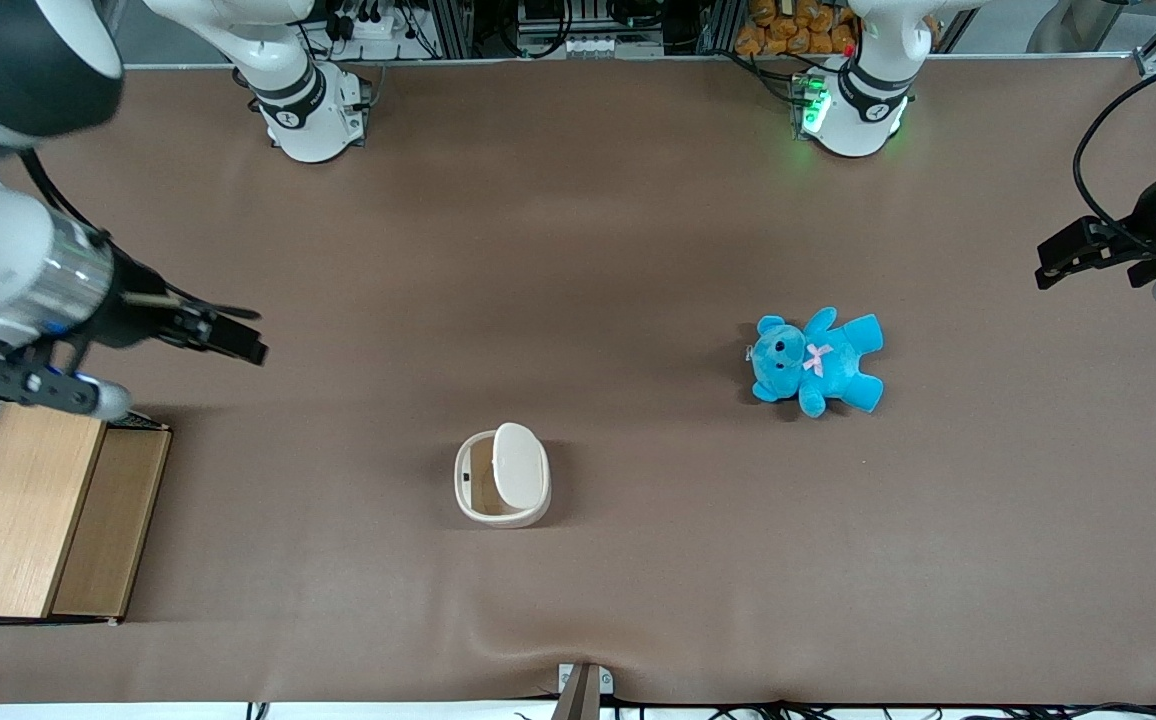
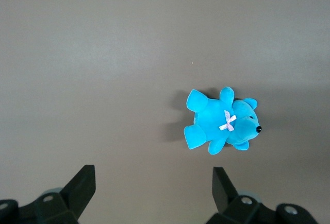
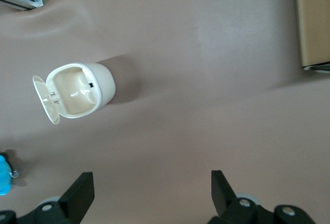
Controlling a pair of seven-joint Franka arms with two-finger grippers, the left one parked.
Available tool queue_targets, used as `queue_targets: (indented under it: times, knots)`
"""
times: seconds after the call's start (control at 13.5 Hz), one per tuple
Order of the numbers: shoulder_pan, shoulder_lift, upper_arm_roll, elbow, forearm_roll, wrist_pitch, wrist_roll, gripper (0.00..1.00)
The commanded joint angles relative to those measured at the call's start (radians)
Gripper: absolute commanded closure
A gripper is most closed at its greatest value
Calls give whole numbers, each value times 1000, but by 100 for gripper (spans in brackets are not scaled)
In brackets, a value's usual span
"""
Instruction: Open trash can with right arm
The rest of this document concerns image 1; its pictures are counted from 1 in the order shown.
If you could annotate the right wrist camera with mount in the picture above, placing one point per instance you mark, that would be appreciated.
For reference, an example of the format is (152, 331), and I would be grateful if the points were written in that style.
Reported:
(48, 385)

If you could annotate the white connector block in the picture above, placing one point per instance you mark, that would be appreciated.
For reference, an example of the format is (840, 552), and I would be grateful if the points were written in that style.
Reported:
(593, 46)

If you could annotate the orange plush toys pile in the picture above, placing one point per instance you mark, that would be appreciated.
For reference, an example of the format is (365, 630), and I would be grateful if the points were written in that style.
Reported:
(788, 25)

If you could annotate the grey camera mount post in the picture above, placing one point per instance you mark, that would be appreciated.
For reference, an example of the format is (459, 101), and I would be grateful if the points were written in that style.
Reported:
(580, 695)

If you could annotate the white trash can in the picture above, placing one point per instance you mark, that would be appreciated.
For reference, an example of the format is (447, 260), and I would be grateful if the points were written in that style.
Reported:
(518, 515)

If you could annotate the blue teddy bear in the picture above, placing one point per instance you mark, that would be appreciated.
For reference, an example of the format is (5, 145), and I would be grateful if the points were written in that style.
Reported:
(818, 365)

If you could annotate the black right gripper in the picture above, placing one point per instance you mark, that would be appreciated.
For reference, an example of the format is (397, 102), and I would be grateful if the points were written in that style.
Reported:
(141, 318)

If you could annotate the brown table cloth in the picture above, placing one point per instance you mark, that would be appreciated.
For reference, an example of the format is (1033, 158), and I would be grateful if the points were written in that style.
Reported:
(638, 250)

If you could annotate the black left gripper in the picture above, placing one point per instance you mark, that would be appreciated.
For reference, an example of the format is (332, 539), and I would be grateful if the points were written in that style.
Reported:
(1141, 236)

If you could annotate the white power strip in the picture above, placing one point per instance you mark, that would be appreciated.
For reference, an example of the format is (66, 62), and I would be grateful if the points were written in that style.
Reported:
(375, 27)

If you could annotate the white trash can lid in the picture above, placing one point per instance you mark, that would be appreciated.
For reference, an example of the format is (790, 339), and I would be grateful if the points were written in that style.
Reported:
(520, 465)

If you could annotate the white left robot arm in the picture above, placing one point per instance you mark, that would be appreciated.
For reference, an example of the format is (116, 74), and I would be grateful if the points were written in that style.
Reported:
(853, 112)

